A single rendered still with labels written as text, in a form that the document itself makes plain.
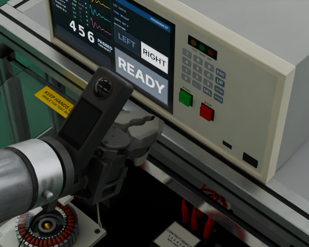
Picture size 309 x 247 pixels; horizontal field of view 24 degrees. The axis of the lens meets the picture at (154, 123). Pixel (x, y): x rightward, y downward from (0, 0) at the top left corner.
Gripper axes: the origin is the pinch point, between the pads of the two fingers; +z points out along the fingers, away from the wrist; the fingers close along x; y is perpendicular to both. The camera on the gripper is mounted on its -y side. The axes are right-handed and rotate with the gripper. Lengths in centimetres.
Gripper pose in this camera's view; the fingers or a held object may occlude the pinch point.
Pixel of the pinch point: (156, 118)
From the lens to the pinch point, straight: 95.4
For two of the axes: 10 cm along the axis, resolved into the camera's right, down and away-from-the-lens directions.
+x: 7.4, 5.0, -4.6
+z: 6.1, -2.1, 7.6
